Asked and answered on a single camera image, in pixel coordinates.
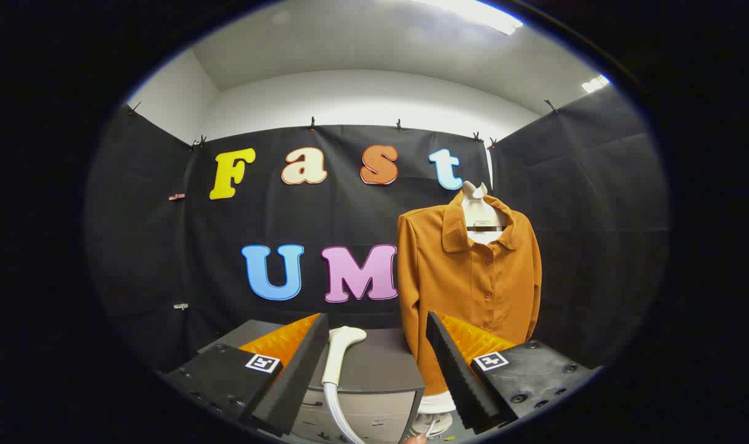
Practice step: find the orange button-up shirt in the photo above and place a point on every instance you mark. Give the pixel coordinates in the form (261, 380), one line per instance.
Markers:
(460, 283)

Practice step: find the white mannequin stand base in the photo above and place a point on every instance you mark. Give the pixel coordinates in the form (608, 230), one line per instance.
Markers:
(433, 424)

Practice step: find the white mannequin torso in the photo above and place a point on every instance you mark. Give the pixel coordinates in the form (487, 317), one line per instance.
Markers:
(478, 206)

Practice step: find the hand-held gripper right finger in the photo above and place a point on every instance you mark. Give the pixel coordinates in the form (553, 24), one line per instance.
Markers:
(457, 376)

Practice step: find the grey drawer cabinet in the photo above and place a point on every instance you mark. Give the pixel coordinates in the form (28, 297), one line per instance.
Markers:
(380, 364)

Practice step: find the small ceiling light panel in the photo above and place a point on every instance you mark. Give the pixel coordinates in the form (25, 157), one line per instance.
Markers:
(595, 84)

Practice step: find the row of black cloth clips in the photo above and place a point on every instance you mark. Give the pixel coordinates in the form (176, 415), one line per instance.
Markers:
(312, 124)

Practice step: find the long ceiling light panel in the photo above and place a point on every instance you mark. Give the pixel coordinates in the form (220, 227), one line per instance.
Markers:
(479, 15)

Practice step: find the black backdrop cloth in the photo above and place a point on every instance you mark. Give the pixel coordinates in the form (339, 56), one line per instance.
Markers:
(337, 216)

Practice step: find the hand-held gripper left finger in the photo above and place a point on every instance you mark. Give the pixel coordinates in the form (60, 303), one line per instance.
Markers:
(300, 376)

